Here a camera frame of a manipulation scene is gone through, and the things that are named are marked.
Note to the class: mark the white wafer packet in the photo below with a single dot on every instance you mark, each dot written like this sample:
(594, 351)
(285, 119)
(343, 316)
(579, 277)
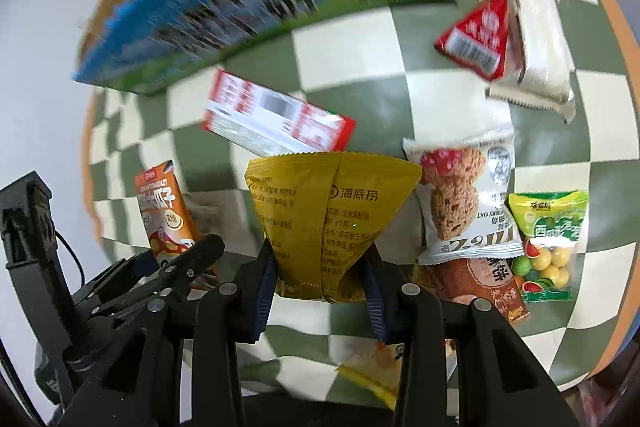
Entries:
(538, 63)

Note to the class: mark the brown snack packet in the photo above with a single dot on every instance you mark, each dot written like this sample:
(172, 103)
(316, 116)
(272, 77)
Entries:
(463, 280)

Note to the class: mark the green white checkered blanket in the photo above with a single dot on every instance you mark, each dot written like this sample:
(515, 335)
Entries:
(380, 68)

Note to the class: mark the small red sauce packet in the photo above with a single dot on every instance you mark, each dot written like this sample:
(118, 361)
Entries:
(478, 41)

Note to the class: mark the red white long snack packet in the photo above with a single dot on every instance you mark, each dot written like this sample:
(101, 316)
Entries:
(270, 123)

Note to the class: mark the yellow egg biscuit packet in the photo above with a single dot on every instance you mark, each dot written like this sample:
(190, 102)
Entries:
(378, 370)

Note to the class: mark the green fruit candy packet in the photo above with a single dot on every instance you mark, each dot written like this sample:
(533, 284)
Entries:
(550, 224)

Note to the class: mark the orange sunflower seed bag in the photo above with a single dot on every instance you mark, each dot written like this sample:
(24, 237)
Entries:
(166, 218)

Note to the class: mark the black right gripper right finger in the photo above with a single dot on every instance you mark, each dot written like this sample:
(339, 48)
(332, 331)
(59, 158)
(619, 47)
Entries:
(501, 382)

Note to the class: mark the yellow hotpot seasoning packet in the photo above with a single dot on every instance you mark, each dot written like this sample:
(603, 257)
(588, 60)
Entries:
(321, 212)

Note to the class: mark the white oat cookie packet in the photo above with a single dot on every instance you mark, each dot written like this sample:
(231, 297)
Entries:
(462, 196)

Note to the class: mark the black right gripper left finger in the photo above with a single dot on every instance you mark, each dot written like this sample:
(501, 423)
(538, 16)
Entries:
(131, 376)

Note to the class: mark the pale green snack packet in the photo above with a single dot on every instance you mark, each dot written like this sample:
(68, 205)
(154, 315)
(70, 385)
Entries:
(203, 211)

